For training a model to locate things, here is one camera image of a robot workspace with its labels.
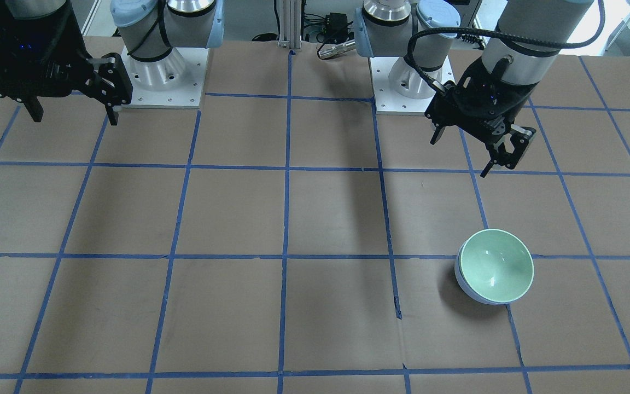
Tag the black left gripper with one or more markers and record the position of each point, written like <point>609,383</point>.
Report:
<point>518,102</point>

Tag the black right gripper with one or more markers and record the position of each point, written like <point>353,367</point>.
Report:
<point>59,50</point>

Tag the light green bowl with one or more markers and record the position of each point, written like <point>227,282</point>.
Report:
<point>497,265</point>

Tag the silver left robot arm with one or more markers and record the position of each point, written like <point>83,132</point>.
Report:
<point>530,34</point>

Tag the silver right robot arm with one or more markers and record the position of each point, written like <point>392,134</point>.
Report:
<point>151,29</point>

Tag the light blue bowl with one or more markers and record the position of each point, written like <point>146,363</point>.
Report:
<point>464,285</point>

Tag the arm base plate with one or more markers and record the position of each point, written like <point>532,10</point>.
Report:
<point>398,89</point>
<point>175,82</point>

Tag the silver aluminium frame post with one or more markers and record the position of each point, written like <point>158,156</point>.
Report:
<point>290,23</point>

